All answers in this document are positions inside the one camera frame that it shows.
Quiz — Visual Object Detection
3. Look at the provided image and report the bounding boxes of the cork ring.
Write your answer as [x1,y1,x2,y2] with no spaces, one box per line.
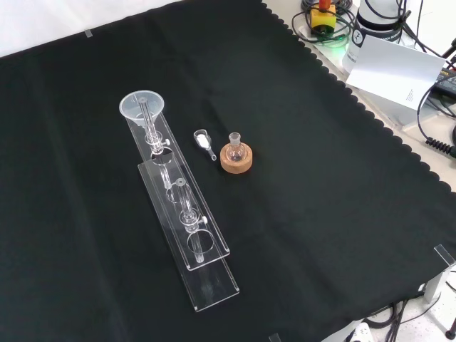
[219,142,254,175]

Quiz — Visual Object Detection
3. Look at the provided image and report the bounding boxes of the small round-bottom glass flask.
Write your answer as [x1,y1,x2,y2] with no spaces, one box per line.
[227,132,247,163]

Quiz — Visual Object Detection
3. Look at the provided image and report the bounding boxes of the black power adapter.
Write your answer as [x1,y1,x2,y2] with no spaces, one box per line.
[432,67,456,94]

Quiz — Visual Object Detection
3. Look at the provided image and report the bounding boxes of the clear glass weighing funnel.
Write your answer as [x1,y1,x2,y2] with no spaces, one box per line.
[193,129,217,162]

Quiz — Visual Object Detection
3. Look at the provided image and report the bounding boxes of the pale board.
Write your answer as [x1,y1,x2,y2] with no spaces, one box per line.
[346,34,447,111]

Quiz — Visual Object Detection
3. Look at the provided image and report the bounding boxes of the white power strip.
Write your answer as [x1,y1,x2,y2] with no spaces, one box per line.
[343,322,373,342]

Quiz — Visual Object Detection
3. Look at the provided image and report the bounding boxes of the black coiled cable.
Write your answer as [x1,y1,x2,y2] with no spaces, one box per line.
[425,137,456,157]

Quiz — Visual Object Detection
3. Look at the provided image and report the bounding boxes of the black cloth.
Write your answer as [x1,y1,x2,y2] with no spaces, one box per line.
[0,0,456,342]

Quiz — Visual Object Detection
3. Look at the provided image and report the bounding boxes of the black looped cable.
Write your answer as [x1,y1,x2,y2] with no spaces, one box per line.
[415,83,456,143]

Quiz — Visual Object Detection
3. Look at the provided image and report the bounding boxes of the yellow stop button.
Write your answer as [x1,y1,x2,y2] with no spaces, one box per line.
[309,0,338,36]

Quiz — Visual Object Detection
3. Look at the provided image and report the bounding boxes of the clear acrylic funnel stand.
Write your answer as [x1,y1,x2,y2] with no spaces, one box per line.
[124,98,240,314]

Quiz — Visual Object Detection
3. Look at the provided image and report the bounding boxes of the translucent plastic funnel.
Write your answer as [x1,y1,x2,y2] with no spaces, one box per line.
[118,90,165,143]

